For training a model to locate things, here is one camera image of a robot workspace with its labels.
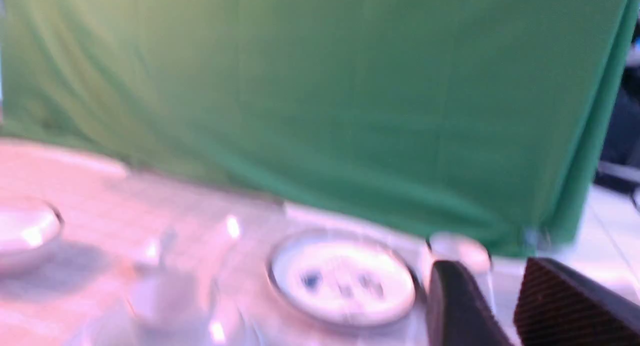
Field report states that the green backdrop cloth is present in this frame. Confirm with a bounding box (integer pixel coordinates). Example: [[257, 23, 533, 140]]
[[1, 0, 639, 257]]

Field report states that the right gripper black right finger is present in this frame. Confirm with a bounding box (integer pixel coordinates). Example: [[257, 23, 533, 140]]
[[513, 258, 640, 346]]

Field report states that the black-rimmed white bowl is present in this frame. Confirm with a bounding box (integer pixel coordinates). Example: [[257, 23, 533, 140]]
[[0, 196, 66, 276]]

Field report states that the black-rimmed white cup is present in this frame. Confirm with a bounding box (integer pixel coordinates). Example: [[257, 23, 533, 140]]
[[426, 232, 496, 312]]

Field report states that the plain white cup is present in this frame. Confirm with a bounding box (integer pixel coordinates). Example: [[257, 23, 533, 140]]
[[125, 228, 226, 332]]

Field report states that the grey checkered tablecloth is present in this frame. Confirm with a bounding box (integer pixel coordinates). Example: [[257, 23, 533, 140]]
[[1, 138, 430, 346]]

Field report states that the illustrated black-rimmed plate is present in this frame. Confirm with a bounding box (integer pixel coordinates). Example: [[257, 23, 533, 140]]
[[265, 228, 419, 330]]

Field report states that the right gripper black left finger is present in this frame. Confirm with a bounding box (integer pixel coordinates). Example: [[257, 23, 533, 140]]
[[425, 260, 512, 346]]

